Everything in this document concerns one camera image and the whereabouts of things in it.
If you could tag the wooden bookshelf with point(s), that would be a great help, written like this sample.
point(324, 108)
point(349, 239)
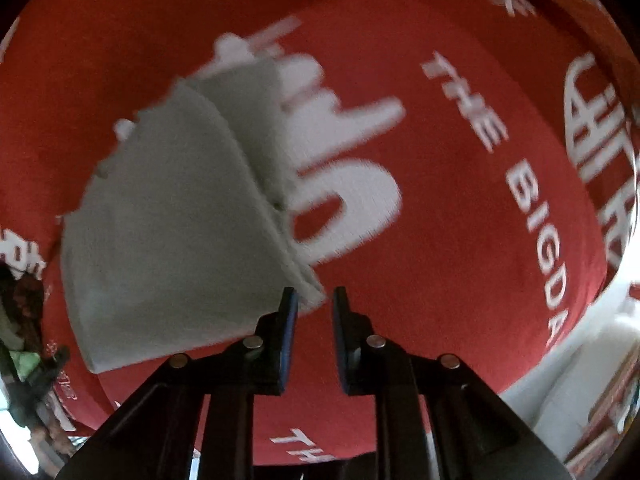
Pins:
point(607, 425)

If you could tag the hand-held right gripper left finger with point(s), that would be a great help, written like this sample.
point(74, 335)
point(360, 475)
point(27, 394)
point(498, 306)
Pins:
point(286, 340)

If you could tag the grey sweater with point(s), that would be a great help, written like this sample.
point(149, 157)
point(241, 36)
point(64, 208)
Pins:
point(190, 220)

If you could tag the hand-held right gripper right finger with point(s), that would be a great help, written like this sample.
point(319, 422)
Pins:
point(342, 340)

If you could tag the red printed blanket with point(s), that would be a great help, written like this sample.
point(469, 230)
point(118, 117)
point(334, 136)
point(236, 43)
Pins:
point(425, 160)

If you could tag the green cloth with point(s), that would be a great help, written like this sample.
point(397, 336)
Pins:
point(22, 362)

